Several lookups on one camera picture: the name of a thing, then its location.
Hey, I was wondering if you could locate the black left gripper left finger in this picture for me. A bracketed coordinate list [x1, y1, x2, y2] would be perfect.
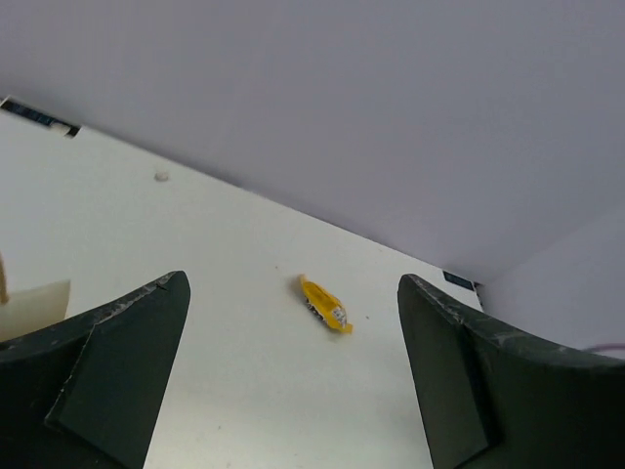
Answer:
[1, 271, 190, 468]

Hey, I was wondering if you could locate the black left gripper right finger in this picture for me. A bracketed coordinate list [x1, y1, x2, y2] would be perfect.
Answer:
[397, 275, 624, 468]

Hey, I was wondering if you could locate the brown paper bag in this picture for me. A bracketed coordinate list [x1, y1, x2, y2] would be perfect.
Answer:
[0, 259, 71, 342]

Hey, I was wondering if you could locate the yellow snack bar wrapper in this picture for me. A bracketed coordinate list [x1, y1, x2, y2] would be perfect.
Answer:
[298, 275, 354, 334]

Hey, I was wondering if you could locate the blue right corner label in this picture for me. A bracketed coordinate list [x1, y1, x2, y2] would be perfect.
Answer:
[443, 271, 479, 291]

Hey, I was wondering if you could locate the blue corner label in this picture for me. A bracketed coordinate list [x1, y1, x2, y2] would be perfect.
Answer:
[443, 271, 479, 291]
[1, 97, 81, 139]

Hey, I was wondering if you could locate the blue left corner label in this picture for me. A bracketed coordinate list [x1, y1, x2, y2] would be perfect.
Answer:
[1, 97, 81, 139]

